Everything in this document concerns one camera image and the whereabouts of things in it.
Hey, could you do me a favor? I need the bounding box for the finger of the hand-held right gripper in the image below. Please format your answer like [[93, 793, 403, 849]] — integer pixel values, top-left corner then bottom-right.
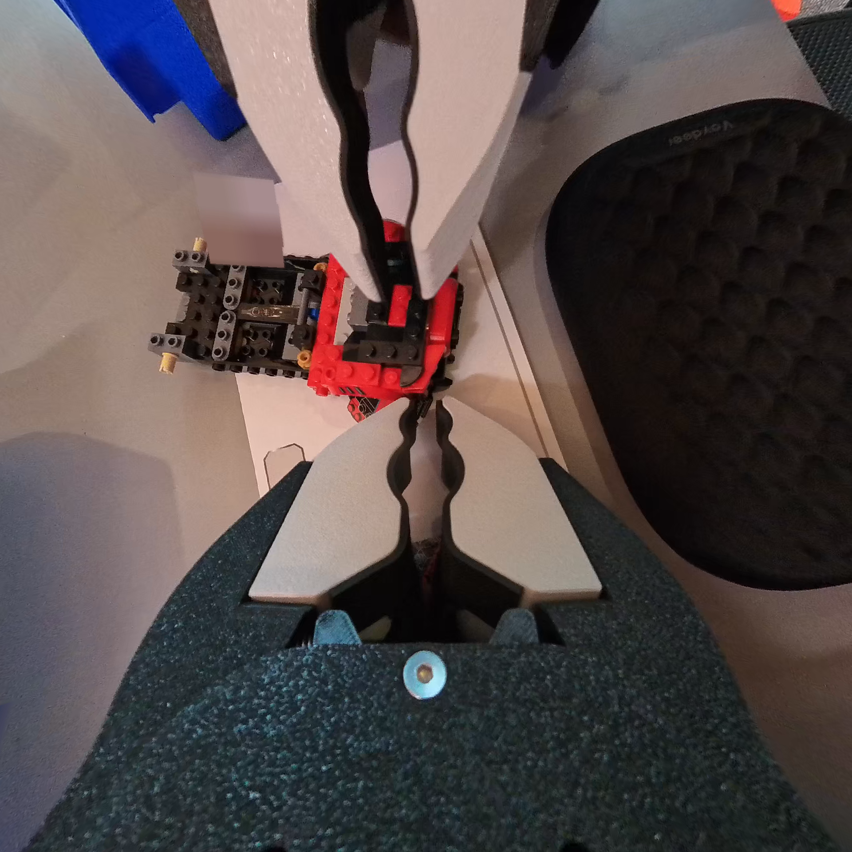
[[398, 0, 535, 298], [213, 0, 390, 306]]

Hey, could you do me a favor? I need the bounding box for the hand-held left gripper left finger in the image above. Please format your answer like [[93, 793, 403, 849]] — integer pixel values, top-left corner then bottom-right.
[[248, 397, 419, 630]]

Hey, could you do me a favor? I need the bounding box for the black dimpled cushion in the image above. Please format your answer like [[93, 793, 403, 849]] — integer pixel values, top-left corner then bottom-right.
[[544, 99, 852, 592]]

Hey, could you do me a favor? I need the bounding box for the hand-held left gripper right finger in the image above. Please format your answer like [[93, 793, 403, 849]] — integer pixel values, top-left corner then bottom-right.
[[434, 397, 604, 628]]

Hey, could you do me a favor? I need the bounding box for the lego instruction booklet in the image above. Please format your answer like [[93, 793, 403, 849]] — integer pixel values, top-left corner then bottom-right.
[[236, 143, 568, 500]]

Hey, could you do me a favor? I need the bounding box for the black mesh office chair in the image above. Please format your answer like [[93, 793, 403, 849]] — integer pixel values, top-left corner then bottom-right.
[[785, 12, 852, 117]]

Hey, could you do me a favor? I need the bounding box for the blue plastic storage bin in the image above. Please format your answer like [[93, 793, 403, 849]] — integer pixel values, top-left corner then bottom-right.
[[56, 0, 247, 142]]

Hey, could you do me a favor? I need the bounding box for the red and black lego car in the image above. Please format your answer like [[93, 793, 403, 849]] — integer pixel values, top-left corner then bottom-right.
[[148, 220, 465, 427]]

